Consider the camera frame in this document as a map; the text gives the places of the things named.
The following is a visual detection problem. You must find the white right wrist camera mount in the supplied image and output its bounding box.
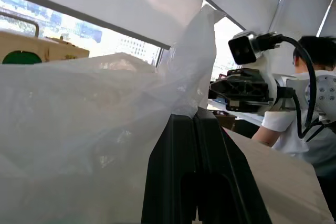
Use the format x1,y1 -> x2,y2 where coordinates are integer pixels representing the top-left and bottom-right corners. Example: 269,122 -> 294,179
227,30 -> 284,116

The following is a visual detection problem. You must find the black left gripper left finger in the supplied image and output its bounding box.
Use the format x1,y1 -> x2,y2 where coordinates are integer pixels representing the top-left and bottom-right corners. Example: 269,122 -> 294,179
141,113 -> 198,224

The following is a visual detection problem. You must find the person in white shirt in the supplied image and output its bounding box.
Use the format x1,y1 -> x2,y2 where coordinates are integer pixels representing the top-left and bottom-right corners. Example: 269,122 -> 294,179
251,35 -> 336,221

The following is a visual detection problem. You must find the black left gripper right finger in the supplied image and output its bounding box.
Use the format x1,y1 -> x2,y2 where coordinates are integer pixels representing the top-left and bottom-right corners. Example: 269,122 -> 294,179
193,105 -> 272,224

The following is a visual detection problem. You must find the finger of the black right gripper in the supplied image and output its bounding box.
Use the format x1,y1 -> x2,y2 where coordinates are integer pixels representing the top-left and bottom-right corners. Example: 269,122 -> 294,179
216,68 -> 261,81
208,79 -> 231,101

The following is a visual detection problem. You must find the brown cardboard box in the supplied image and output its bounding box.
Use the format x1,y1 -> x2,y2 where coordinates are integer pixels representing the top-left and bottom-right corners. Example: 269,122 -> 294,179
0,30 -> 90,65

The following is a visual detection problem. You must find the translucent white plastic bag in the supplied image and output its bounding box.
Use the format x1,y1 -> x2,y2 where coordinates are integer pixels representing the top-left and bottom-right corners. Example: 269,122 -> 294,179
0,5 -> 227,224

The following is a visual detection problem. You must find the grey metal rail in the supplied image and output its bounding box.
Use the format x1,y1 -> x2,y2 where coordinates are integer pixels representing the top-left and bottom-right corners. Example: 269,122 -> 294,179
0,11 -> 40,37

